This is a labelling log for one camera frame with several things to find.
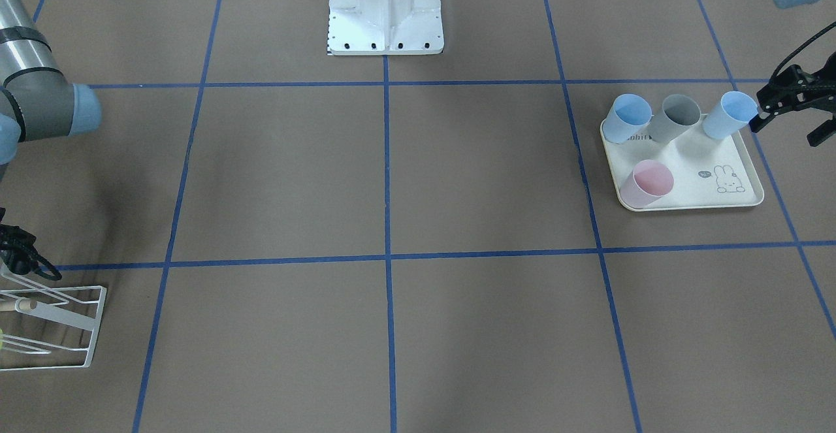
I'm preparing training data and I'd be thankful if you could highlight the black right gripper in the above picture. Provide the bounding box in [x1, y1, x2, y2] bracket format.
[1, 223, 63, 281]

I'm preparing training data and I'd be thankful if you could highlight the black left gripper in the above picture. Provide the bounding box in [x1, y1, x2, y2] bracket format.
[750, 53, 836, 147]

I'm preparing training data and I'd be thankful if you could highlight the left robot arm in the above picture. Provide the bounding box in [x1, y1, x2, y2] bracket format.
[749, 0, 835, 147]

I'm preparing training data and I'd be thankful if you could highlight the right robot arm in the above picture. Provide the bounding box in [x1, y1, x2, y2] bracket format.
[1, 0, 103, 173]

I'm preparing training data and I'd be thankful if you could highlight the blue plastic cup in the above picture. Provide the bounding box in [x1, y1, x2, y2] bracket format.
[602, 93, 652, 144]
[702, 91, 759, 140]

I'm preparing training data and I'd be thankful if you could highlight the grey plastic cup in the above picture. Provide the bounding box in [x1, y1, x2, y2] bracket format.
[646, 94, 702, 144]

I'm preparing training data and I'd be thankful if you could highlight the pink plastic cup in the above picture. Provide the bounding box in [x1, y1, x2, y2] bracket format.
[619, 159, 675, 209]

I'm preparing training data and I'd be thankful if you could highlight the cream plastic tray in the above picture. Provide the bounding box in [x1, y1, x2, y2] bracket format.
[598, 123, 765, 212]

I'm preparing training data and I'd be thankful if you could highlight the white wire cup rack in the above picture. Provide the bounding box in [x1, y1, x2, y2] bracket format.
[1, 265, 108, 372]

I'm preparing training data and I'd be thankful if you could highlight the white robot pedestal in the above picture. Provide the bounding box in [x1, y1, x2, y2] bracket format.
[327, 0, 445, 56]

